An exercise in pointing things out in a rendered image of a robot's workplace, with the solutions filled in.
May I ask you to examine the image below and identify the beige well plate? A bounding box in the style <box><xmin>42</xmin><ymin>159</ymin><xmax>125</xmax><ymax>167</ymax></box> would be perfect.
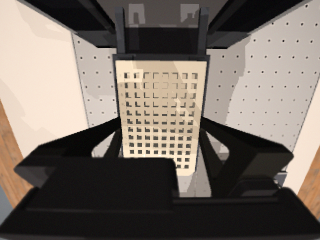
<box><xmin>116</xmin><ymin>61</ymin><xmax>207</xmax><ymax>176</ymax></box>

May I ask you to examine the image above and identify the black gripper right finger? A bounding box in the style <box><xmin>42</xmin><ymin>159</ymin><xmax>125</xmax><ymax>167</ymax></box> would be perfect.
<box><xmin>198</xmin><ymin>116</ymin><xmax>294</xmax><ymax>197</ymax></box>

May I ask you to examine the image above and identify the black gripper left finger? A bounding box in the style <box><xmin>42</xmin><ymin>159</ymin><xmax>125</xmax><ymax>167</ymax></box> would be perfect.
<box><xmin>27</xmin><ymin>116</ymin><xmax>123</xmax><ymax>157</ymax></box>

